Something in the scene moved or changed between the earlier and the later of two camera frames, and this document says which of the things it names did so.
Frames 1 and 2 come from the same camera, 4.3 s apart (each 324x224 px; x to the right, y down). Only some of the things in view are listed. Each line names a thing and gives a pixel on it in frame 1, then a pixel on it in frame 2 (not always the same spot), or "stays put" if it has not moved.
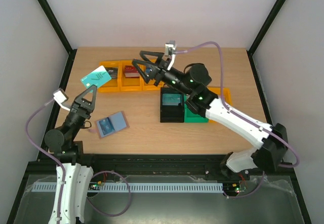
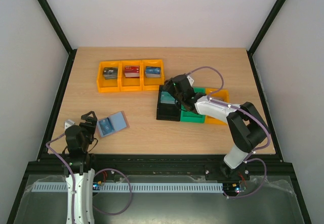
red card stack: x=130 y=72 stays put
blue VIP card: x=106 y=126 stays put
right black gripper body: x=159 y=69 → x=170 y=88
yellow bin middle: x=128 y=84 stays put
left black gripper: x=83 y=112 → x=91 y=127
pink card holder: x=111 y=124 stays put
